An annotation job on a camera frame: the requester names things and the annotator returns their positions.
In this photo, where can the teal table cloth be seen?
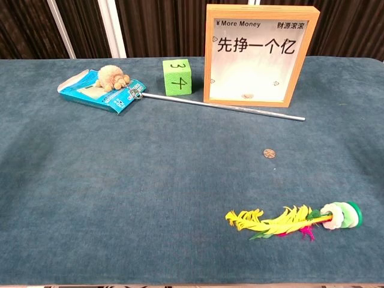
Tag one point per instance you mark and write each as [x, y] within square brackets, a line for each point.
[150, 180]

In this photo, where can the wooden frame coin bank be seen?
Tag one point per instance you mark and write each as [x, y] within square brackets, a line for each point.
[255, 102]

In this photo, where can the copper coin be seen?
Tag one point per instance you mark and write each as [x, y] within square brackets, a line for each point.
[270, 153]

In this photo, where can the green foam number cube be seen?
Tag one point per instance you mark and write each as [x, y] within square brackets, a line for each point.
[177, 78]

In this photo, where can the yellow feather shuttlecock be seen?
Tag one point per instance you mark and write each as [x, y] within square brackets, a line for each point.
[276, 225]

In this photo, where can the thin silver metal rod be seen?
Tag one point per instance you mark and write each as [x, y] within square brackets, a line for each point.
[222, 106]

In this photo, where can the wide white frame post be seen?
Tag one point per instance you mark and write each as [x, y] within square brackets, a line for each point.
[113, 30]

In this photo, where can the dark brown pleated curtain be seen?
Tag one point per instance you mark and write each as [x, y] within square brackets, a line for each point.
[165, 27]

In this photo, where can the blue cardboard product box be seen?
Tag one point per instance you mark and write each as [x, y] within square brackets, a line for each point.
[90, 96]

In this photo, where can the tan plush turtle toy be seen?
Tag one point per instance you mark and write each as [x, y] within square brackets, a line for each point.
[109, 76]

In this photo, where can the thin white frame post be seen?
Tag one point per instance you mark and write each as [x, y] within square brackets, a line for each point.
[61, 30]

